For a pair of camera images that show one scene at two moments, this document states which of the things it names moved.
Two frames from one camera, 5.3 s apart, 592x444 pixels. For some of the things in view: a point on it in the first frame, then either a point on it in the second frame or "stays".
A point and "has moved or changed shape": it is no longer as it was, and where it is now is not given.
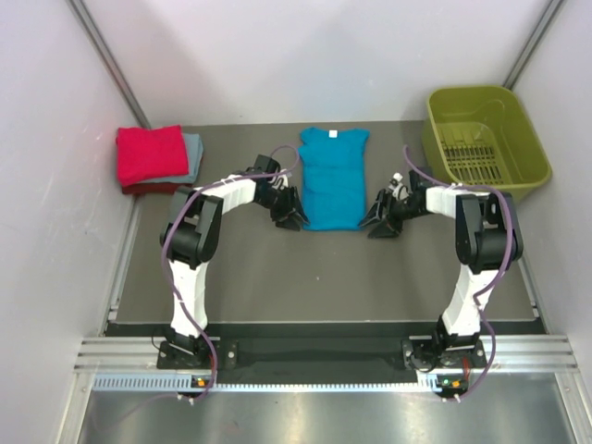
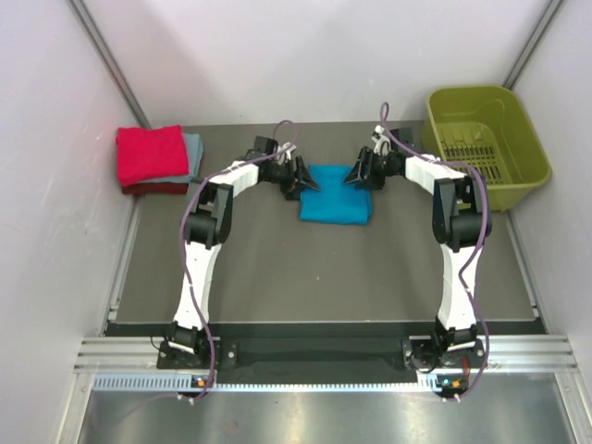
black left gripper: x=291 y=203 → x=291 y=189
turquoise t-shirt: x=333 y=178 has moved or changed shape
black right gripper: x=389 y=227 → x=369 y=181
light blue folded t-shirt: x=194 y=150 stays
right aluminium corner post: x=531 y=45 stays
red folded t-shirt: x=145 y=154 stays
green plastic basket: x=480 y=135 stays
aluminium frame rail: x=518 y=351 stays
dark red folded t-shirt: x=168 y=188 stays
